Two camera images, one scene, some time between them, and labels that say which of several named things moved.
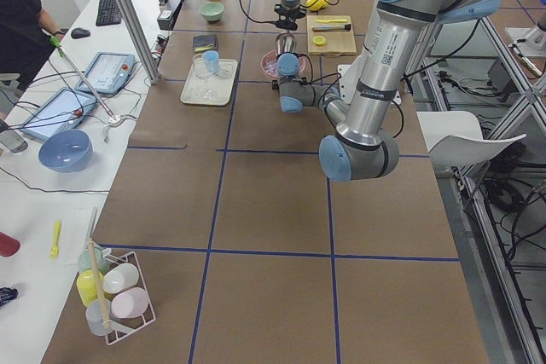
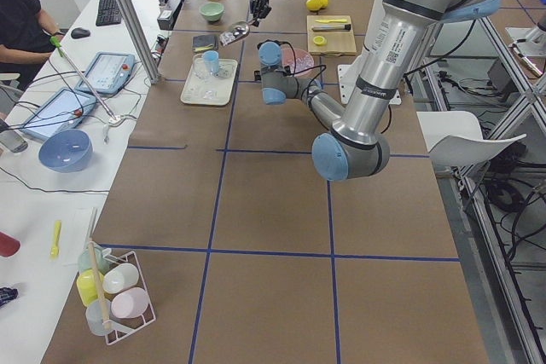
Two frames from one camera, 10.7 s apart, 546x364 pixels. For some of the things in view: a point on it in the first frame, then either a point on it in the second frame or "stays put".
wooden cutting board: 330,35 stays put
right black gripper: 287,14 → 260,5
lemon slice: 320,40 stays put
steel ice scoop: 286,43 → 235,31
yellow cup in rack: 86,284 stays put
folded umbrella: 8,294 stays put
